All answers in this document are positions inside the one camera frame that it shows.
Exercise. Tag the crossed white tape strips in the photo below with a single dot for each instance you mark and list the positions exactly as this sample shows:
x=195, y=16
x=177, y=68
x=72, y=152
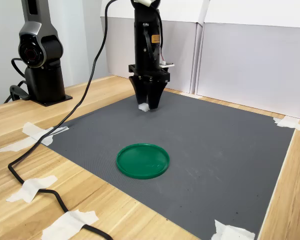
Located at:
x=30, y=131

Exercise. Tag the small white plastic terminal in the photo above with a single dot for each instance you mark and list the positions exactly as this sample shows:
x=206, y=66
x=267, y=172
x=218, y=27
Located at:
x=143, y=107

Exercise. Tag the round green lid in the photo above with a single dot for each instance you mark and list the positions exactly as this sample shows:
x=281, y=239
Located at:
x=142, y=160

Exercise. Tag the dark grey mat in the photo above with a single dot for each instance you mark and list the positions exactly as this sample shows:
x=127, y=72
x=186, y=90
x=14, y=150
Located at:
x=215, y=162

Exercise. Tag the white partition panel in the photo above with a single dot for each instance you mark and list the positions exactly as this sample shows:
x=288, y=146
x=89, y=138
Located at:
x=252, y=62
x=180, y=50

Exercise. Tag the white tape on mat corner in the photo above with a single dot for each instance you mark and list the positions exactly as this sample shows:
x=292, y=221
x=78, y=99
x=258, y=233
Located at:
x=230, y=232
x=287, y=123

